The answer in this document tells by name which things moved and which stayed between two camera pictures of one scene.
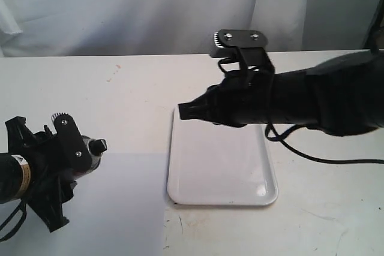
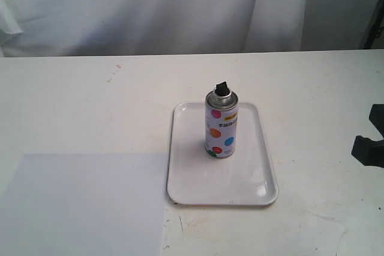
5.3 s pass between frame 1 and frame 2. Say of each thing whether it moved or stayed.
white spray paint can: moved
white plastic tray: stayed
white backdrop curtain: stayed
